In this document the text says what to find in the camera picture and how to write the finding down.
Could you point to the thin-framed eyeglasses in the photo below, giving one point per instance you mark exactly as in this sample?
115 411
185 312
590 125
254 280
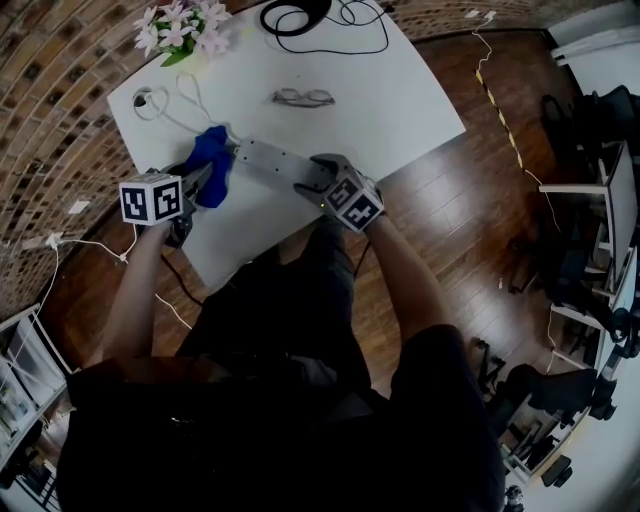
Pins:
302 97

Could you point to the person's left forearm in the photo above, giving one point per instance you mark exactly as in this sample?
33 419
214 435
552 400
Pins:
132 300

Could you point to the yellow black striped tape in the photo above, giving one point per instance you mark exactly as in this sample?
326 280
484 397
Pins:
500 117

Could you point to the white power strip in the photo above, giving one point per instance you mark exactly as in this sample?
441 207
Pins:
277 162

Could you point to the white office desk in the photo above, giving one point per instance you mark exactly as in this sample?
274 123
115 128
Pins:
622 210

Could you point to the white metal shelf rack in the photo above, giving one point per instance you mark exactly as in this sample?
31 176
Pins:
27 370

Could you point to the white wall socket plate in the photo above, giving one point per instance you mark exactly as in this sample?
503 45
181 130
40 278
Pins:
78 206
471 14

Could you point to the white wall charger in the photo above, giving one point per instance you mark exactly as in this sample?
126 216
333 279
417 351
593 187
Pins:
489 15
53 241

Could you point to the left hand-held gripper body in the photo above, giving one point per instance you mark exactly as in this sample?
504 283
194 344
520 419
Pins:
150 200

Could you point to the black desk lamp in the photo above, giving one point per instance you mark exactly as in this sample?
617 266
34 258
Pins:
310 12

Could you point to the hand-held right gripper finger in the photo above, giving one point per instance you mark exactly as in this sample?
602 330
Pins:
330 164
312 191

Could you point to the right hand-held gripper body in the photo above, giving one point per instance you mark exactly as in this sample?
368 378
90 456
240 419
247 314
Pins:
355 205

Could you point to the black office chair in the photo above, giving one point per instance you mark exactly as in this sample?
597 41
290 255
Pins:
595 120
555 385

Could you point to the person's right forearm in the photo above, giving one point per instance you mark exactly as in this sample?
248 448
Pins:
410 280

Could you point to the person's body in black clothing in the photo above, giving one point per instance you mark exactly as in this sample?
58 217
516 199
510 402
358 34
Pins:
285 415

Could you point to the blue cloth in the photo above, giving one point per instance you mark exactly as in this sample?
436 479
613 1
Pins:
212 165

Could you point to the pink flowers in pot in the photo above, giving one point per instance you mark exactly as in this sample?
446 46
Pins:
182 27

